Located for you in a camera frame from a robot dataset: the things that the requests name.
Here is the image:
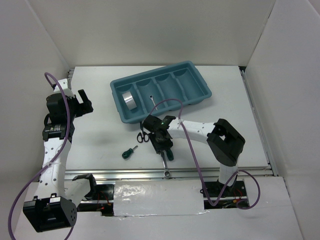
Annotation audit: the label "stubby green handled screwdriver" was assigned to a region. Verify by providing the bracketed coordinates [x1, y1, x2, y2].
[121, 145, 138, 160]

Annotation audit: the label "aluminium front rail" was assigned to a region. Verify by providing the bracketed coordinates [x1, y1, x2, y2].
[64, 167, 274, 182]

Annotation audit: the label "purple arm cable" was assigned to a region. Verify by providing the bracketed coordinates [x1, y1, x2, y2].
[8, 72, 76, 240]
[144, 99, 261, 210]

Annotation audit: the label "white foil-edged cover sheet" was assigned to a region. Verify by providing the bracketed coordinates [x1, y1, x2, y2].
[113, 179, 205, 217]

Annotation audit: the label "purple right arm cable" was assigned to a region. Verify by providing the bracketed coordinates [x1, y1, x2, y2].
[144, 99, 261, 210]

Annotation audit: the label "aluminium right side rail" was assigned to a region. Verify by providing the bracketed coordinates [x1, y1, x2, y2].
[238, 66, 279, 177]

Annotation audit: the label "long green handled screwdriver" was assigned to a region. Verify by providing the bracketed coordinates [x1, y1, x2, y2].
[166, 149, 174, 161]

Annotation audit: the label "small silver ratchet wrench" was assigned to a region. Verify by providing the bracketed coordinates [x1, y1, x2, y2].
[149, 95, 158, 110]

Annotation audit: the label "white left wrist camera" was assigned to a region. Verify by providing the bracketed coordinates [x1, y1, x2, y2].
[52, 78, 75, 99]

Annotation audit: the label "large silver ratchet wrench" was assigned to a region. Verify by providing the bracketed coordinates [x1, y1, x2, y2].
[160, 151, 171, 179]

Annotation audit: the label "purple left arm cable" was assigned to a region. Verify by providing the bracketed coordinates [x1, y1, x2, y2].
[8, 72, 76, 240]

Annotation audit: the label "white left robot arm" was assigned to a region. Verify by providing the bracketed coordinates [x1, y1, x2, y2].
[23, 87, 99, 233]

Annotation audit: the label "aluminium rail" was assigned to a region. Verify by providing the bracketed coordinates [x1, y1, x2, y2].
[64, 167, 274, 182]
[238, 66, 279, 177]
[67, 68, 75, 89]

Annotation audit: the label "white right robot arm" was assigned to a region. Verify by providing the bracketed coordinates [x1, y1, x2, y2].
[142, 115, 246, 197]

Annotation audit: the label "blue four-compartment tray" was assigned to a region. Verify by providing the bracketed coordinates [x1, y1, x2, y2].
[110, 61, 212, 124]

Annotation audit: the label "white tape roll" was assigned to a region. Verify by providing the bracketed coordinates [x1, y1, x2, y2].
[122, 91, 137, 111]

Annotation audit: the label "aluminium left side rail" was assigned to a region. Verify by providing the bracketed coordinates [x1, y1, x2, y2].
[67, 68, 75, 89]

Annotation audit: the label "black handled scissors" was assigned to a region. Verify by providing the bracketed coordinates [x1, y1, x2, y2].
[136, 121, 149, 143]

